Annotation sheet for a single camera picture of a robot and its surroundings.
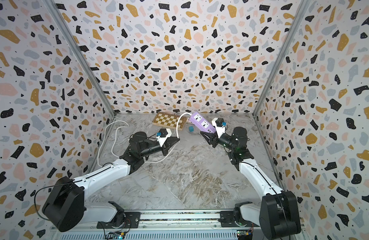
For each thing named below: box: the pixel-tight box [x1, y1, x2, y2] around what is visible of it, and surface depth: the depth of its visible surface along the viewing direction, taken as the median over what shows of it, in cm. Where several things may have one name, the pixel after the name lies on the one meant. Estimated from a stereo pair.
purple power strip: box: [189, 111, 217, 134], surface depth 74 cm
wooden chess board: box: [152, 112, 187, 131], surface depth 116 cm
